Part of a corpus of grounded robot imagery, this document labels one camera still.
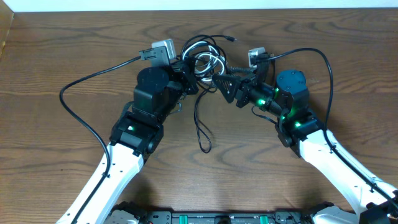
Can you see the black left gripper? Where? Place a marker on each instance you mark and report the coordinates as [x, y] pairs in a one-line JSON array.
[[180, 72]]

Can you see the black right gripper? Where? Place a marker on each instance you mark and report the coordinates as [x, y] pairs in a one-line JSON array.
[[244, 87]]

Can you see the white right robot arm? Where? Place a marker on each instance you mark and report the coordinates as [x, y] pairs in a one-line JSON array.
[[298, 127]]

